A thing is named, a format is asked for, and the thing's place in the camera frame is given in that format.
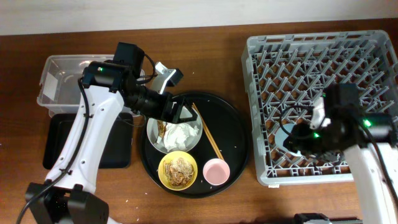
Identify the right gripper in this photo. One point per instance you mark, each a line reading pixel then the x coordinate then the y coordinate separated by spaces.
pixel 298 140

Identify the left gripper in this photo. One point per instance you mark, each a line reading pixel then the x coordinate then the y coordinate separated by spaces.
pixel 176 115

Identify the blue cup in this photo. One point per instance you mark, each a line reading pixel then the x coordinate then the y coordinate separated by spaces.
pixel 279 139

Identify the yellow bowl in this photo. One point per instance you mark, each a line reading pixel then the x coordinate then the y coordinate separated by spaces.
pixel 168 157

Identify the pink cup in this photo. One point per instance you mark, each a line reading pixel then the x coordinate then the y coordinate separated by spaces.
pixel 216 171

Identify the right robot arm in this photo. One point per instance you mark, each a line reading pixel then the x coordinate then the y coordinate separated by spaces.
pixel 369 148

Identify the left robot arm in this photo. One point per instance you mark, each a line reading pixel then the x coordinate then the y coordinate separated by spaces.
pixel 68 192

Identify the grey dishwasher rack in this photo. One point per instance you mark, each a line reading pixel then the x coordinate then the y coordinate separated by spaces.
pixel 282 73

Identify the wooden chopstick lower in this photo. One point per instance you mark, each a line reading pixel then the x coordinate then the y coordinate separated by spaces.
pixel 206 134

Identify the crumpled white napkin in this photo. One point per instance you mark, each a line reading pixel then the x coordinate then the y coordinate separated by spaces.
pixel 176 136

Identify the gold foil wrapper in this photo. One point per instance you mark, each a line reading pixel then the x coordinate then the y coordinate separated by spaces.
pixel 161 126

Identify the grey plate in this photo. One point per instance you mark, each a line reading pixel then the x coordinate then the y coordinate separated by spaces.
pixel 152 134

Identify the round black tray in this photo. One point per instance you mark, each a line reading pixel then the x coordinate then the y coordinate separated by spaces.
pixel 230 133

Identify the food scraps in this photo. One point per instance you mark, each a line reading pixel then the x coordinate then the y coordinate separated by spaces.
pixel 179 172

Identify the black rectangular tray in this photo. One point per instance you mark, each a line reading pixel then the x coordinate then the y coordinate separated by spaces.
pixel 117 151

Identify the clear plastic bin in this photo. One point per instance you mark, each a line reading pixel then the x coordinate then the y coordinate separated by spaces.
pixel 59 82

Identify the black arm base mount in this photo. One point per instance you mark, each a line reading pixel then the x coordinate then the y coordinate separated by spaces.
pixel 319 218

